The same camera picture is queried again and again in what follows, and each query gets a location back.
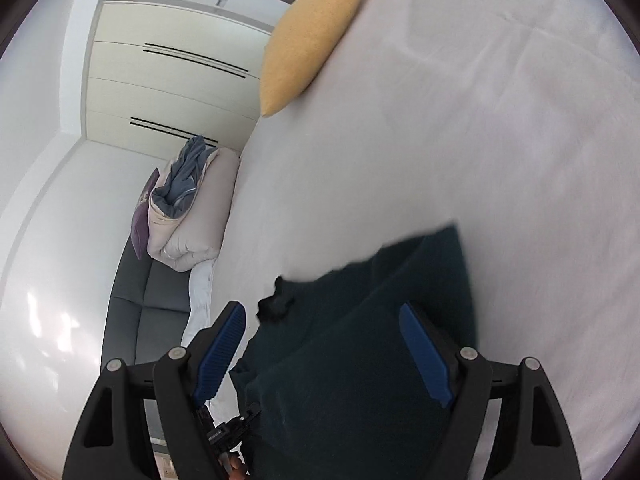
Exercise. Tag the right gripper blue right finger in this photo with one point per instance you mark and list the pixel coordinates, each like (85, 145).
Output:
(428, 360)

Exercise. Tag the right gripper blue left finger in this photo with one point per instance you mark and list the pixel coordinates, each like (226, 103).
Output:
(214, 350)

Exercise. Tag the dark green knit sweater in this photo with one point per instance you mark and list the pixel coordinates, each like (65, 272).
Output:
(339, 394)

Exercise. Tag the person left hand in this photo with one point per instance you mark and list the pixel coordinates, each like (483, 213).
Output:
(234, 466)

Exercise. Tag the white pillow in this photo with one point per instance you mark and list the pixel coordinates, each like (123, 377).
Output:
(200, 296)

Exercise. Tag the folded beige duvet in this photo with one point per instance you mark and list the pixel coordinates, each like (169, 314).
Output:
(197, 235)

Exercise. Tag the purple pillow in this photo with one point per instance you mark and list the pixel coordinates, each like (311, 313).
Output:
(139, 231)

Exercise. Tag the blue grey folded blanket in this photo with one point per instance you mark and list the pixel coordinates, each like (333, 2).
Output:
(175, 196)

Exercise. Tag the cream wardrobe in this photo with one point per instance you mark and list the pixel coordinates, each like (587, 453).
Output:
(160, 74)

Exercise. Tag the white bed sheet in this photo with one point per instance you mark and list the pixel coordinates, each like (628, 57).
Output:
(517, 120)

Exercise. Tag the yellow cushion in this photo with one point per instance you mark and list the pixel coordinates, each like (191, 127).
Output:
(298, 47)

